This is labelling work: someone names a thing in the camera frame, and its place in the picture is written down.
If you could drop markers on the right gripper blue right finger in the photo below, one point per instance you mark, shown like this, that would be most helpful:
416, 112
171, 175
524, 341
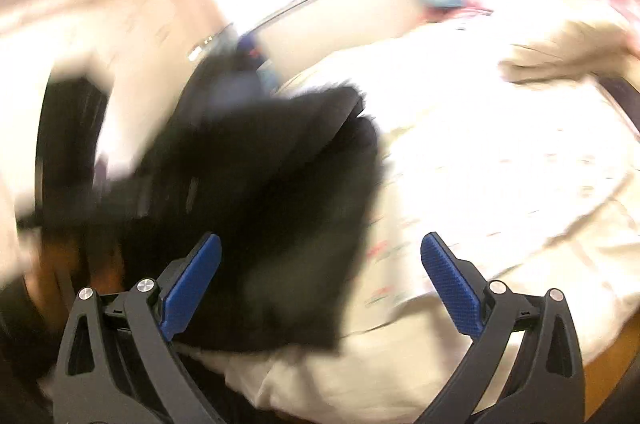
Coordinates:
457, 283

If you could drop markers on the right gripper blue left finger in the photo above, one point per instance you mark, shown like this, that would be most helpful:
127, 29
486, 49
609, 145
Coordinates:
183, 284

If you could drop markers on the black puffer jacket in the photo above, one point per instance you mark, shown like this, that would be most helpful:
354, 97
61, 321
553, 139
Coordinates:
286, 182

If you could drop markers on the white cherry print bedsheet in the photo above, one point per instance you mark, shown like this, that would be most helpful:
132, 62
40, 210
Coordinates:
536, 184

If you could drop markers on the left blue cartoon curtain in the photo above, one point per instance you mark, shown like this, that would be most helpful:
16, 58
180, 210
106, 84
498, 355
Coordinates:
243, 52

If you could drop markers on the cream folded quilt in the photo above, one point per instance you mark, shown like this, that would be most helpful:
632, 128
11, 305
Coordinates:
570, 50

